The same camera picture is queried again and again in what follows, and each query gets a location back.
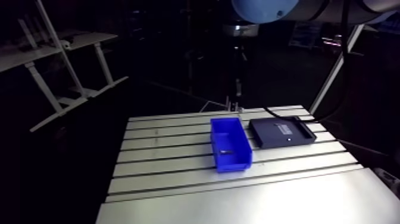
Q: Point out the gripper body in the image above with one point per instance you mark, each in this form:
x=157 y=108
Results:
x=240 y=30

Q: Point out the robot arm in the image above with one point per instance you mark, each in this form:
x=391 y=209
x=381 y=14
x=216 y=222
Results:
x=265 y=9

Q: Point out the blue bin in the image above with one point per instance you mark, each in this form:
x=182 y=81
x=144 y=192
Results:
x=229 y=140

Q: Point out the dark blue-grey tray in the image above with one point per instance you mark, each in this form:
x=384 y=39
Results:
x=278 y=136

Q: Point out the steel bolt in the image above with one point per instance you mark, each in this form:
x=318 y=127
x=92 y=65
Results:
x=227 y=152

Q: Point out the white desk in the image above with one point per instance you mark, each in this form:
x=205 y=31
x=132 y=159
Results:
x=100 y=56
x=40 y=81

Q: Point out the aluminium post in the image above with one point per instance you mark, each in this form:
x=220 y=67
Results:
x=336 y=68

